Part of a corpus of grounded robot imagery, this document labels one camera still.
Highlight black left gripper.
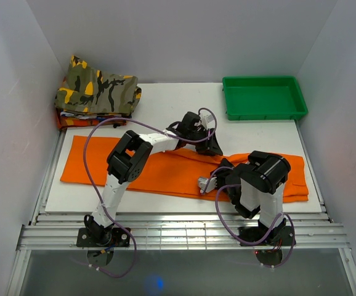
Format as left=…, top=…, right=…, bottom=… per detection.
left=187, top=128, right=223, bottom=157

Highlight orange trousers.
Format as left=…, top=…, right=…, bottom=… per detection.
left=60, top=136, right=309, bottom=203

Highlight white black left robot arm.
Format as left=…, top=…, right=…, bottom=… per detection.
left=83, top=107, right=222, bottom=247

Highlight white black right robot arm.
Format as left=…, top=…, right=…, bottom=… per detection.
left=198, top=150, right=296, bottom=247

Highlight camouflage folded trousers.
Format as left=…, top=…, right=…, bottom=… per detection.
left=54, top=55, right=142, bottom=116

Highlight stack of folded trousers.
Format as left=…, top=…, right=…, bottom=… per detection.
left=55, top=109, right=127, bottom=130

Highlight green plastic tray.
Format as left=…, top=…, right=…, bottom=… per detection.
left=222, top=76, right=308, bottom=121

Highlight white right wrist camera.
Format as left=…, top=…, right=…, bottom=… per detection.
left=197, top=176, right=217, bottom=195

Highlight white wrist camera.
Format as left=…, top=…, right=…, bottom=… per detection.
left=197, top=176, right=217, bottom=195
left=200, top=113, right=215, bottom=129

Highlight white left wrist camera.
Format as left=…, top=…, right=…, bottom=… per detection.
left=200, top=113, right=215, bottom=129

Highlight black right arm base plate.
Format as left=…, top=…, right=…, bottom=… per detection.
left=238, top=226, right=296, bottom=247

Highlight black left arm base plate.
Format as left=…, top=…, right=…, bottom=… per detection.
left=76, top=227, right=131, bottom=248

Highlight aluminium table frame rail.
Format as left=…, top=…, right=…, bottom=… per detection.
left=17, top=212, right=350, bottom=250

